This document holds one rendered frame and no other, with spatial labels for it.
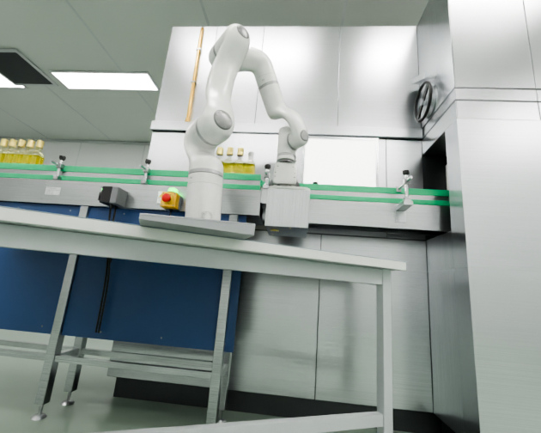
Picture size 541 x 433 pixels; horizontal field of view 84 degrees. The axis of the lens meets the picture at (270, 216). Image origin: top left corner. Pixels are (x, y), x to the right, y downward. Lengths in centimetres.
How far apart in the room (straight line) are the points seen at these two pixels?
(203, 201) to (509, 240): 121
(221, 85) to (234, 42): 17
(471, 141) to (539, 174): 30
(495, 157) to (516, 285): 54
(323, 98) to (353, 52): 38
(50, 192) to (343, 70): 178
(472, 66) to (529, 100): 28
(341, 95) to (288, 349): 149
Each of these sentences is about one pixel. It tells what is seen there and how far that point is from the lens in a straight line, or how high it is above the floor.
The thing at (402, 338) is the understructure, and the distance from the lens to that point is 174.
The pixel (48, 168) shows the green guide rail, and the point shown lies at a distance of 194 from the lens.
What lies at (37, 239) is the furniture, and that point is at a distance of 102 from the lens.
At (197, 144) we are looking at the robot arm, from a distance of 115.
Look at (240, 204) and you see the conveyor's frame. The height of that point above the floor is 97.
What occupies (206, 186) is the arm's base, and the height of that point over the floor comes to 91.
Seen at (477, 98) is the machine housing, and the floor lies 151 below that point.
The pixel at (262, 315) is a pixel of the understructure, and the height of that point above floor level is 47.
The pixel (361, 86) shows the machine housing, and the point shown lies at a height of 185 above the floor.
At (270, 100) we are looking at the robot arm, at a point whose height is 138.
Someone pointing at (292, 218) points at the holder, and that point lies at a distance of 119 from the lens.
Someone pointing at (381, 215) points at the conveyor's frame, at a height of 99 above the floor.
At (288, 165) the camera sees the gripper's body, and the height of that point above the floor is 112.
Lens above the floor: 60
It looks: 14 degrees up
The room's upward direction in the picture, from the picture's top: 5 degrees clockwise
